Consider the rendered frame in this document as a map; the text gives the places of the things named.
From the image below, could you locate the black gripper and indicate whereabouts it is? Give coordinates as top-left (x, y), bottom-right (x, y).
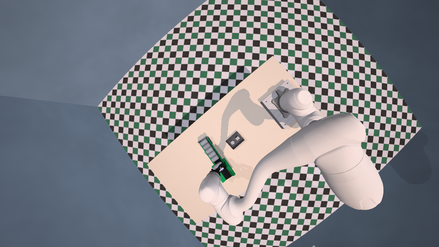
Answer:
top-left (210, 162), bottom-right (224, 176)

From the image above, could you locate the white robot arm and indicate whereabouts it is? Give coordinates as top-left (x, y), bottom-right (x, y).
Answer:
top-left (199, 88), bottom-right (383, 225)

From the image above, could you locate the black shallow tray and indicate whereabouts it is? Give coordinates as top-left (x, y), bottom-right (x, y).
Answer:
top-left (226, 131), bottom-right (244, 150)

